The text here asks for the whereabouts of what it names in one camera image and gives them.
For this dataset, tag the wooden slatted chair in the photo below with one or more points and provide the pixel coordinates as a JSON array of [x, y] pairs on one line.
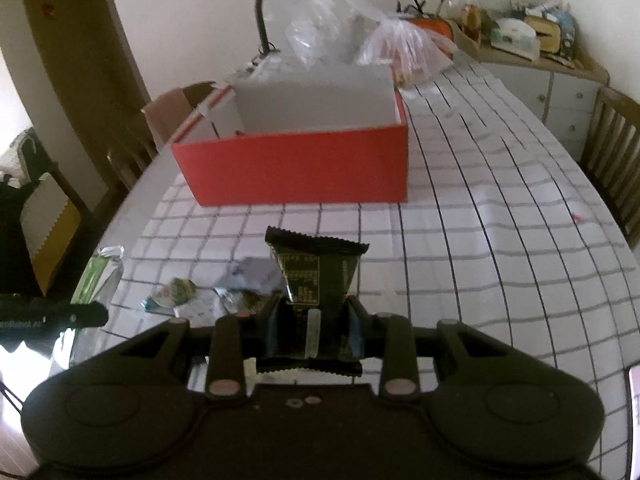
[[615, 150]]

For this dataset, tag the dark snack packet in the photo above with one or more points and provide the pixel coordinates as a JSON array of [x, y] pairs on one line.
[[305, 280]]

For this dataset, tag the amber bottle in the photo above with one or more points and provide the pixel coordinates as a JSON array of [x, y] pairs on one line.
[[470, 17]]

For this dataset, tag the red cardboard box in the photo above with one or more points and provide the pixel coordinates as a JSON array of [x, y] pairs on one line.
[[300, 165]]

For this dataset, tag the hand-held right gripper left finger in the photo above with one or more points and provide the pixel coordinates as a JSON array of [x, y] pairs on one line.
[[272, 327]]

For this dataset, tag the dark cloth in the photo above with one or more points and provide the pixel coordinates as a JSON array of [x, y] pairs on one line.
[[15, 240]]

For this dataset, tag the white flat object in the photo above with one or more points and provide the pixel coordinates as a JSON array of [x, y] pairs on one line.
[[635, 400]]

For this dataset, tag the white green tissue box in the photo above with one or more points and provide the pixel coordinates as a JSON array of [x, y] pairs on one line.
[[515, 35]]

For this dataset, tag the wooden chair with pink cloth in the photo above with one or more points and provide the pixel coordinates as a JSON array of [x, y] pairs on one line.
[[197, 92]]

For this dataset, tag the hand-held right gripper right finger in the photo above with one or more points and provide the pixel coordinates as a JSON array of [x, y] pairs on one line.
[[357, 330]]

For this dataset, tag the large clear plastic bag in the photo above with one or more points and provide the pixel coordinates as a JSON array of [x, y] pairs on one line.
[[320, 30]]

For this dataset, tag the green and white snack packet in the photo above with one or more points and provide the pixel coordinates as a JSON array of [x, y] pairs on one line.
[[97, 272]]

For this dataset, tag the clear bag of snacks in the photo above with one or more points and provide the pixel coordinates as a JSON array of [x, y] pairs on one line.
[[410, 45]]

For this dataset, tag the yellow box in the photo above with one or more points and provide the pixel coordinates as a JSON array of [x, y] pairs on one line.
[[545, 32]]

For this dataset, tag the white corner cabinet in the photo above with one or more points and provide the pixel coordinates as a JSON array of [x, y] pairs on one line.
[[560, 105]]

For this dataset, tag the small green snack packet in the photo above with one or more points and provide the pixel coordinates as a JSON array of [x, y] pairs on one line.
[[172, 292]]

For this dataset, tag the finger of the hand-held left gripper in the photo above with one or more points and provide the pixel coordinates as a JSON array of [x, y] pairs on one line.
[[55, 317]]

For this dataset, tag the yellow bag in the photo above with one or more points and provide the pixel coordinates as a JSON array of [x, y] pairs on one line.
[[50, 240]]

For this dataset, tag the white and blue snack packet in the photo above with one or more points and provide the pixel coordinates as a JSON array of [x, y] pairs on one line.
[[255, 275]]

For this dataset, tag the checked tablecloth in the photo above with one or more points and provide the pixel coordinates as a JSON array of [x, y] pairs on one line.
[[500, 210]]

